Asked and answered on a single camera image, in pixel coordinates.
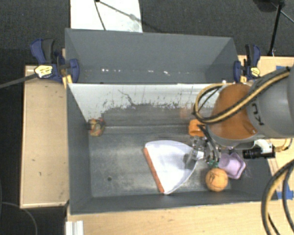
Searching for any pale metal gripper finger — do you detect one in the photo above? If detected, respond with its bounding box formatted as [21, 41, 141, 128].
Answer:
[185, 151, 204, 170]
[190, 136, 204, 154]

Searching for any orange cup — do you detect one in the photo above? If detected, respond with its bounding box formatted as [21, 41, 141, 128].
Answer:
[188, 119, 207, 137]

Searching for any white cloth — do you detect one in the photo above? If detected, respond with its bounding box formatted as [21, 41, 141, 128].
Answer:
[144, 140, 204, 195]

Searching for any lilac plastic cup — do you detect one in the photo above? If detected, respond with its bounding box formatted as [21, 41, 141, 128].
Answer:
[218, 152, 246, 180]

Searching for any orange ball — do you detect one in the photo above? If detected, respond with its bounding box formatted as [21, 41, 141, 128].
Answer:
[205, 167, 229, 192]

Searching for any red-brown flat block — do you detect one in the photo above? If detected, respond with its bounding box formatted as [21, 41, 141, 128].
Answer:
[143, 147, 165, 193]

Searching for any multicoloured small toy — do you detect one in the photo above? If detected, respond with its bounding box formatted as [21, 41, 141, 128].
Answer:
[87, 117, 106, 137]

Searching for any grey metal bin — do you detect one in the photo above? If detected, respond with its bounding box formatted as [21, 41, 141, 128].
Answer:
[64, 27, 279, 215]

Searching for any pale wood board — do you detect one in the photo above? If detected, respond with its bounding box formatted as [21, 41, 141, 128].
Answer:
[19, 65, 71, 209]

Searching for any black cylinder on white bracket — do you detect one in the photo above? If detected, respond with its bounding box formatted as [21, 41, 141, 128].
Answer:
[242, 139, 276, 160]

